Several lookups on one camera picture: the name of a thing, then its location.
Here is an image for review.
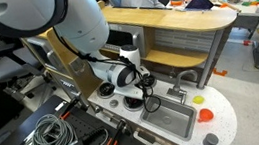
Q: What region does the orange floor bracket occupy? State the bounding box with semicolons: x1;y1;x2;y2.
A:
212;66;229;79

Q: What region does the yellow lemon toy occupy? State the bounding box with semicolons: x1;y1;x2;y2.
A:
191;94;206;106

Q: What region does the black clamp orange handle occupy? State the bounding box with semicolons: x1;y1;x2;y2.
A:
102;117;131;145
56;95;85;122

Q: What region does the black perforated table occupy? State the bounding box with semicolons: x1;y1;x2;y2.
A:
0;81;157;145

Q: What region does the gray cabinet door handle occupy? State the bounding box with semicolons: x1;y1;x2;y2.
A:
132;126;172;145

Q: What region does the gray toy faucet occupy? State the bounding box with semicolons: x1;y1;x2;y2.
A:
164;69;203;108

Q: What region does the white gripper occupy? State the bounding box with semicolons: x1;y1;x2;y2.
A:
113;80;146;103

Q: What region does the grey round lid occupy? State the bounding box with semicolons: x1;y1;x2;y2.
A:
201;132;220;145

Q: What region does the gray stove knob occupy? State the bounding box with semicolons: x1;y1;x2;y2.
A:
108;98;120;108

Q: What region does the black stove burner plate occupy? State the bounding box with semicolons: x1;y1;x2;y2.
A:
122;93;145;114
95;80;120;101
141;73;158;89

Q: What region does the wooden toy kitchen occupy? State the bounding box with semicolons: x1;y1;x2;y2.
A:
17;0;256;145

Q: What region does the orange bowl stack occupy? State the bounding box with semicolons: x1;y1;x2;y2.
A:
169;0;186;7

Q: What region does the gray oven door handle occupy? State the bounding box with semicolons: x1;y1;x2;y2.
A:
94;102;129;132

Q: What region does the gray toy microwave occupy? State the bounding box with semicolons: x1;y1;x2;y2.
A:
97;18;149;64

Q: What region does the gray toy sink basin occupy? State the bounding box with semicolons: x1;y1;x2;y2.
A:
137;88;202;145

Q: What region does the dark blue pyramid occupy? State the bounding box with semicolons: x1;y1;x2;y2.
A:
184;0;215;14

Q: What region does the gray coiled cable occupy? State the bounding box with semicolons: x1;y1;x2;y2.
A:
28;110;79;145

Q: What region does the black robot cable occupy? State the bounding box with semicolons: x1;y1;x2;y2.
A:
52;13;163;125

